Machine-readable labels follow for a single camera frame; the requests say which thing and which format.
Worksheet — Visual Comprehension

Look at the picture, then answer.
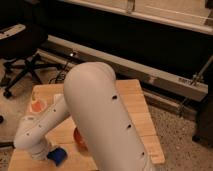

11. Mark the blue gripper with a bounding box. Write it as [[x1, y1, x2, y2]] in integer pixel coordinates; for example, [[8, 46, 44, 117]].
[[47, 147, 67, 166]]

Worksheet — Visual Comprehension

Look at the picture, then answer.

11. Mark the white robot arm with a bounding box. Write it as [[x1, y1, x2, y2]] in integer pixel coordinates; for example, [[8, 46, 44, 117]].
[[14, 62, 156, 171]]

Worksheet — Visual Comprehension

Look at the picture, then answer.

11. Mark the orange round object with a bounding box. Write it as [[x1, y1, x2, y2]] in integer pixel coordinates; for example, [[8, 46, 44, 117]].
[[73, 128, 87, 150]]

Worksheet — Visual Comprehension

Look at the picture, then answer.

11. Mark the orange and white item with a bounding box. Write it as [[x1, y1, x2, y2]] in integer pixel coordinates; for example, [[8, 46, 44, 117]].
[[29, 93, 64, 114]]

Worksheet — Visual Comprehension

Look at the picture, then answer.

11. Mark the black office chair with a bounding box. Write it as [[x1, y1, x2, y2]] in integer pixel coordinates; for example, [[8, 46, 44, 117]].
[[0, 0, 61, 98]]

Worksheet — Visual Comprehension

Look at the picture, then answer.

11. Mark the black cable on floor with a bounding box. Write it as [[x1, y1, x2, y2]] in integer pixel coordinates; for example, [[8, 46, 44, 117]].
[[49, 50, 77, 84]]

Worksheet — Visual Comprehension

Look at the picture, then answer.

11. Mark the white metal frame rail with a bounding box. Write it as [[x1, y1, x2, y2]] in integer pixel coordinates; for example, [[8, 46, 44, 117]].
[[39, 34, 209, 122]]

